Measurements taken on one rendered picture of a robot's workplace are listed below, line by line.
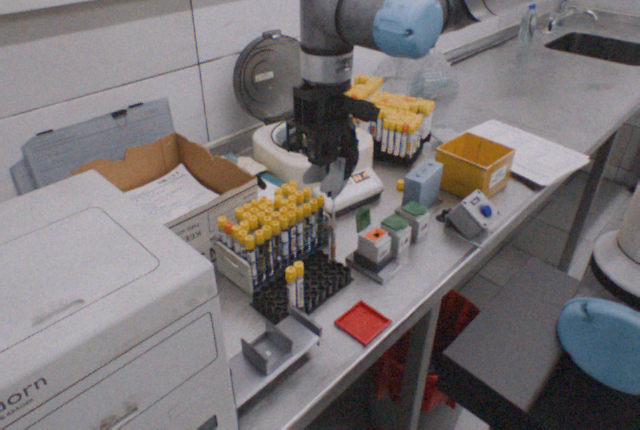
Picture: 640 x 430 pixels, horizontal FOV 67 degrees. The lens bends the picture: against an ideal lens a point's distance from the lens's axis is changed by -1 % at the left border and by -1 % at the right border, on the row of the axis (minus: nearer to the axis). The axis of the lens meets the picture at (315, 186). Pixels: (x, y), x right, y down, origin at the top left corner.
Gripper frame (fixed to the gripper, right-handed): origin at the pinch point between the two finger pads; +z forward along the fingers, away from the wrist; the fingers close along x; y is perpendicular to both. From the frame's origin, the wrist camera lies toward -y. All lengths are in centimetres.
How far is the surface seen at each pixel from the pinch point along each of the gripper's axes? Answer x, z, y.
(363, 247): 3.8, 12.8, -4.3
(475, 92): -25, 18, -102
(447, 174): 0.6, 13.6, -39.0
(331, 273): 2.2, 15.7, 2.6
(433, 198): 2.1, 15.8, -31.2
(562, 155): 15, 17, -73
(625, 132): 0, 75, -247
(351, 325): 11.3, 17.9, 7.7
